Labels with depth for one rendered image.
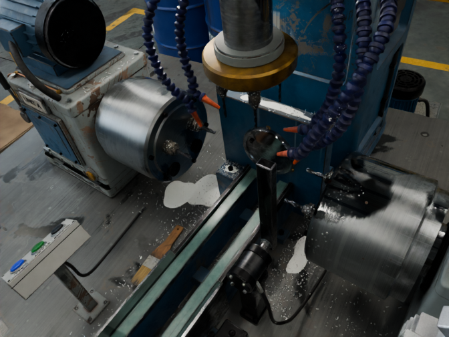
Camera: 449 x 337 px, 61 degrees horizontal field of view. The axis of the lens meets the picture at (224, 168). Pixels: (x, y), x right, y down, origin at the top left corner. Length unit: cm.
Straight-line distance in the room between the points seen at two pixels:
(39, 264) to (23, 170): 70
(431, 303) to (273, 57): 48
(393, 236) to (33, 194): 110
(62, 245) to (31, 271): 7
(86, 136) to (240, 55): 55
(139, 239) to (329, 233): 60
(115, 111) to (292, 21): 47
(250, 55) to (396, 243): 40
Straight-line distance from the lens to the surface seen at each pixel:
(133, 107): 97
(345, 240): 72
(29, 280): 86
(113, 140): 101
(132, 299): 91
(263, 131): 93
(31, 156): 155
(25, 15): 113
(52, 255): 86
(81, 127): 108
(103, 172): 119
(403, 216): 71
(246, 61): 69
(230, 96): 95
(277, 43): 72
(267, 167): 63
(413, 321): 42
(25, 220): 135
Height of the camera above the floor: 171
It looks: 47 degrees down
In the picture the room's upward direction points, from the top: 9 degrees counter-clockwise
